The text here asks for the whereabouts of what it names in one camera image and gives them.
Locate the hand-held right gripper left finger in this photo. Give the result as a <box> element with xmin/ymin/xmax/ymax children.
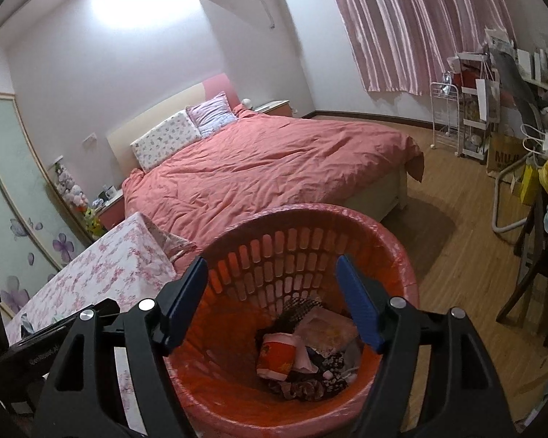
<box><xmin>32</xmin><ymin>257</ymin><xmax>209</xmax><ymax>438</ymax></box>

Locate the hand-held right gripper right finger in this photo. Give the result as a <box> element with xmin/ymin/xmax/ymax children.
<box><xmin>335</xmin><ymin>254</ymin><xmax>517</xmax><ymax>438</ymax></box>

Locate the pinkish plastic wrapper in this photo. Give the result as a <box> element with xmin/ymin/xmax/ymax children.
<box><xmin>294</xmin><ymin>308</ymin><xmax>362</xmax><ymax>357</ymax></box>

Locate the black floral cloth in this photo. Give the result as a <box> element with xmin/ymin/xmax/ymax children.
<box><xmin>265</xmin><ymin>299</ymin><xmax>359</xmax><ymax>403</ymax></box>

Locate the red and white paper cup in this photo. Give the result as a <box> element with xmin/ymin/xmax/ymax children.
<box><xmin>256</xmin><ymin>333</ymin><xmax>303</xmax><ymax>380</ymax></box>

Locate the orange plastic basket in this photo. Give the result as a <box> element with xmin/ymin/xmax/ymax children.
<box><xmin>164</xmin><ymin>203</ymin><xmax>421</xmax><ymax>438</ymax></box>

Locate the light green wrapper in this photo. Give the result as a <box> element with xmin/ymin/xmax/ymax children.
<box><xmin>20</xmin><ymin>312</ymin><xmax>44</xmax><ymax>335</ymax></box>

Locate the pink floral tablecloth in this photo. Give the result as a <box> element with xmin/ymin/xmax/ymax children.
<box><xmin>4</xmin><ymin>212</ymin><xmax>197</xmax><ymax>438</ymax></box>

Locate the white bed base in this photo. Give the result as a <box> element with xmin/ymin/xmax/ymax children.
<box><xmin>342</xmin><ymin>164</ymin><xmax>409</xmax><ymax>222</ymax></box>

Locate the pink nightstand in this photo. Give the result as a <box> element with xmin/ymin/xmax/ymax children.
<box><xmin>94</xmin><ymin>189</ymin><xmax>126</xmax><ymax>233</ymax></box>
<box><xmin>253</xmin><ymin>99</ymin><xmax>294</xmax><ymax>118</ymax></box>

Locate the yellow green plush toy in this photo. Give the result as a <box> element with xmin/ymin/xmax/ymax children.
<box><xmin>84</xmin><ymin>207</ymin><xmax>106</xmax><ymax>239</ymax></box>

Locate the bed with pink duvet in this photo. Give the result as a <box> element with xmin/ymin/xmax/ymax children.
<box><xmin>121</xmin><ymin>104</ymin><xmax>425</xmax><ymax>256</ymax></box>

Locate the flower print sliding wardrobe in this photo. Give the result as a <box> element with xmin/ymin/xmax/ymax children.
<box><xmin>0</xmin><ymin>91</ymin><xmax>94</xmax><ymax>320</ymax></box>

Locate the white floral pillow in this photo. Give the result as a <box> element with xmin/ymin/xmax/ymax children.
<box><xmin>130</xmin><ymin>110</ymin><xmax>202</xmax><ymax>173</ymax></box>

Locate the stack of plush toys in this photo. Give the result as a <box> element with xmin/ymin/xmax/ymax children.
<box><xmin>52</xmin><ymin>160</ymin><xmax>90</xmax><ymax>213</ymax></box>

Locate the dark wooden chair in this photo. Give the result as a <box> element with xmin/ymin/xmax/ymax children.
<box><xmin>495</xmin><ymin>187</ymin><xmax>548</xmax><ymax>350</ymax></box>

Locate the purple striped pillow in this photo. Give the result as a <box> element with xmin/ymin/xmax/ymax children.
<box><xmin>186</xmin><ymin>92</ymin><xmax>238</xmax><ymax>138</ymax></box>

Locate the cream and pink headboard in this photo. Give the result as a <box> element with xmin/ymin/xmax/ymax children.
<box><xmin>106</xmin><ymin>73</ymin><xmax>235</xmax><ymax>172</ymax></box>

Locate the white trolley cart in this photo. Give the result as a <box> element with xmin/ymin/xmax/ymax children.
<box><xmin>459</xmin><ymin>52</ymin><xmax>501</xmax><ymax>160</ymax></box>

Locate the yellow box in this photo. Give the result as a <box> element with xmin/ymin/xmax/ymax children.
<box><xmin>521</xmin><ymin>164</ymin><xmax>543</xmax><ymax>206</ymax></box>

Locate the brown paper bag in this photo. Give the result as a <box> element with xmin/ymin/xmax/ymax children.
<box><xmin>486</xmin><ymin>132</ymin><xmax>530</xmax><ymax>178</ymax></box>

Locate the pink striped curtain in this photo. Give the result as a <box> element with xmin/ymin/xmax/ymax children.
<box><xmin>320</xmin><ymin>0</ymin><xmax>517</xmax><ymax>96</ymax></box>

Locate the stack of books and papers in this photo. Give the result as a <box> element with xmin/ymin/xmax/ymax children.
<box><xmin>484</xmin><ymin>27</ymin><xmax>548</xmax><ymax>110</ymax></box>

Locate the white metal tube frame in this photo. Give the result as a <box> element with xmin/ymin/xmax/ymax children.
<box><xmin>491</xmin><ymin>155</ymin><xmax>544</xmax><ymax>238</ymax></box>

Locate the white wire rack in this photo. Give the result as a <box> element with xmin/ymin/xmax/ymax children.
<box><xmin>429</xmin><ymin>81</ymin><xmax>461</xmax><ymax>156</ymax></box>

